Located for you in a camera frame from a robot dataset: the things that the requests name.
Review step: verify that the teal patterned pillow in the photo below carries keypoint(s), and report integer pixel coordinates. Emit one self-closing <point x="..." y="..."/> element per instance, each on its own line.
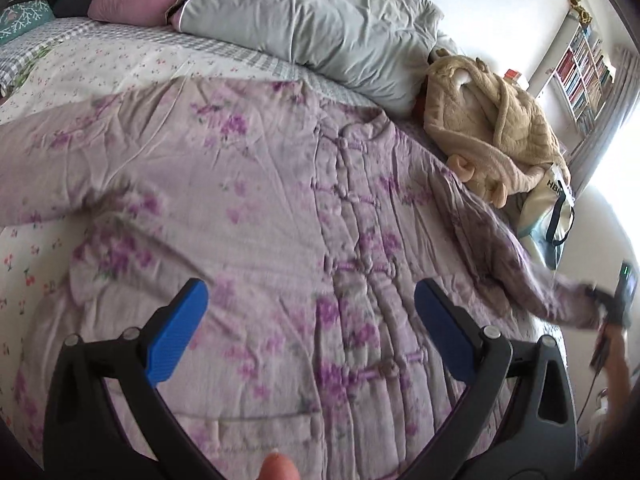
<point x="22" y="20"/>

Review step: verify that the cherry print bed sheet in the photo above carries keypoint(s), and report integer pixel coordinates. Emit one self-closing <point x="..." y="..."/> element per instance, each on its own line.
<point x="100" y="67"/>

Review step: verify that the purple floral quilted jacket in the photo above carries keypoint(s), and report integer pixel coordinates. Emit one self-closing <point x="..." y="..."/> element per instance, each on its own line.
<point x="250" y="185"/>

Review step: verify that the grey curtain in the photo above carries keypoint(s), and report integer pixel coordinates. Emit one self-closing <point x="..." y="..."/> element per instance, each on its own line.
<point x="607" y="125"/>

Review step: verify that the red box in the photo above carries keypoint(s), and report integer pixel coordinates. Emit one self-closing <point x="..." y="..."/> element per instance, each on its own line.
<point x="512" y="76"/>

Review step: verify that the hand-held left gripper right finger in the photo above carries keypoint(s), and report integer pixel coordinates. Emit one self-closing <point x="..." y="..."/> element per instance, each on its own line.
<point x="445" y="330"/>

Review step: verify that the person's left hand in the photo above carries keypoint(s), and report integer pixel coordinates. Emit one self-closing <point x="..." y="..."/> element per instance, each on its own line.
<point x="279" y="467"/>

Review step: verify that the grey pillow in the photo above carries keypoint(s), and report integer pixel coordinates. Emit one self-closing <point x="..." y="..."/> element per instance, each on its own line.
<point x="310" y="25"/>

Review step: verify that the person's right forearm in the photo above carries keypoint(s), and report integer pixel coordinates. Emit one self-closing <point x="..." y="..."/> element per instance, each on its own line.
<point x="617" y="365"/>

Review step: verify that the white tote bag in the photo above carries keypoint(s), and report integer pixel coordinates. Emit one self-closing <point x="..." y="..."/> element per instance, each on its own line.
<point x="547" y="202"/>

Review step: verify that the white bookshelf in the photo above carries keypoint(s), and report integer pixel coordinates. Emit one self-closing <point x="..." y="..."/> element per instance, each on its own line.
<point x="580" y="75"/>

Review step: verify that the plush toy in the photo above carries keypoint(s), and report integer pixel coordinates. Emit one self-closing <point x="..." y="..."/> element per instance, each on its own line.
<point x="580" y="9"/>

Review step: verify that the beige plush robe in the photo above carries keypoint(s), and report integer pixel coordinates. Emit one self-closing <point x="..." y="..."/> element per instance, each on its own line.
<point x="500" y="125"/>

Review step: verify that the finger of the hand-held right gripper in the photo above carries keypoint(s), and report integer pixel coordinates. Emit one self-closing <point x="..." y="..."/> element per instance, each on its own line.
<point x="599" y="297"/>

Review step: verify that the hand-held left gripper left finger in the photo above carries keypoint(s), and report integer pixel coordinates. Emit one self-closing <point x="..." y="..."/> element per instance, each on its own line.
<point x="177" y="330"/>

